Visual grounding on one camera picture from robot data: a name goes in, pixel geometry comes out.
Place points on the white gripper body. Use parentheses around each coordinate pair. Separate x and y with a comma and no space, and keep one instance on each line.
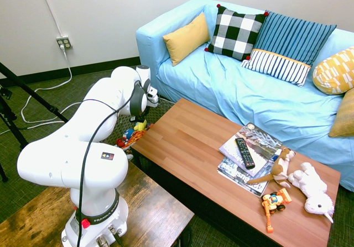
(153,95)

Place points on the black gamepad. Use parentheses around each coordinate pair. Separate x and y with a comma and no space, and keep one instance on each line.
(139,118)

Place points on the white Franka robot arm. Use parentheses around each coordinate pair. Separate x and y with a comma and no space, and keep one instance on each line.
(69,158)

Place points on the yellow plush toy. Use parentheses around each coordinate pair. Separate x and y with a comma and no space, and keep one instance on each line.
(141,125)

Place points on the orange flame lizard plush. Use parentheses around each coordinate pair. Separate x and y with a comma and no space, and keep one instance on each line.
(137,137)

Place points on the blue plush toy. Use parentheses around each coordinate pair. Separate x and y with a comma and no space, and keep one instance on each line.
(128,133)

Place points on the red plush toy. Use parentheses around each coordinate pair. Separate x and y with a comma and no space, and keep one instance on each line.
(120,142)

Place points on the red-brown wooden coffee table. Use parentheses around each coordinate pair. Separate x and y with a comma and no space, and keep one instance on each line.
(193,147)

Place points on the mustard yellow pillow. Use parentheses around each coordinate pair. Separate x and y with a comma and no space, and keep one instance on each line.
(345,114)
(188,38)

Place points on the black white checked pillow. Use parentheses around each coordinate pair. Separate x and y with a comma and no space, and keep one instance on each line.
(235,34)

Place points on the black remote control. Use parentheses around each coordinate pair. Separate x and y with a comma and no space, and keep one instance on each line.
(244,153)

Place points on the light blue sofa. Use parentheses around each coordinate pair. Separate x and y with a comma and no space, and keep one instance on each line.
(262,97)

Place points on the business magazine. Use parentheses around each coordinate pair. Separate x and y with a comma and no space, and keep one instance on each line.
(235,175)

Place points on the rustic dark wood table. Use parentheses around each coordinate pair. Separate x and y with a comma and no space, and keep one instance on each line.
(155,211)

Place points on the magazine with tree photo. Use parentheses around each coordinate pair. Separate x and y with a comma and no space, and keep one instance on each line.
(262,144)

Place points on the white navy striped pillow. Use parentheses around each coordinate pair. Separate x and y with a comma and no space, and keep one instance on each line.
(276,64)

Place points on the brown kangaroo plush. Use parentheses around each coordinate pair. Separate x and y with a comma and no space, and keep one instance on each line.
(280,164)

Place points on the dark blue striped pillow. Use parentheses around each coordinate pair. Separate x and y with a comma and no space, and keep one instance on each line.
(293,34)

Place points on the orange toy excavator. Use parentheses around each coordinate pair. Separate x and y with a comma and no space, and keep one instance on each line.
(273,200)

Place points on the yellow white patterned pillow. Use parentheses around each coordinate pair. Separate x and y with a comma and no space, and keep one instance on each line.
(334,70)

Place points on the wall power outlet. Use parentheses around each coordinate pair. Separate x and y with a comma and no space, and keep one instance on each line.
(66,41)

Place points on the black camera tripod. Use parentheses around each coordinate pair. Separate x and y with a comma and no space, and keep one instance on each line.
(36,97)

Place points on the white wall conduit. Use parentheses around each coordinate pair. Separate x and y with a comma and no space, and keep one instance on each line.
(51,12)

